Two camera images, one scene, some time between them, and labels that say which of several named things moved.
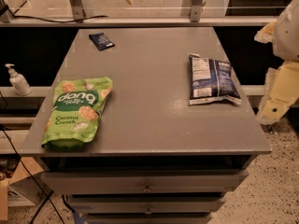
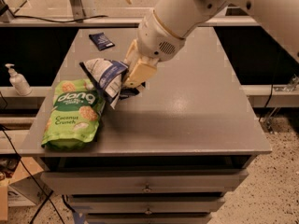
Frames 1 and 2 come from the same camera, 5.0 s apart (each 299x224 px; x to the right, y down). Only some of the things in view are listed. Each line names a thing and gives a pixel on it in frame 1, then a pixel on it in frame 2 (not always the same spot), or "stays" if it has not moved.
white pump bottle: x=18 y=81 stays
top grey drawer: x=145 y=183 stays
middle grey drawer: x=144 y=203 stays
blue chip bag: x=211 y=79 to x=107 y=76
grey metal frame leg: x=76 y=3 stays
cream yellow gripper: x=287 y=36 to x=156 y=40
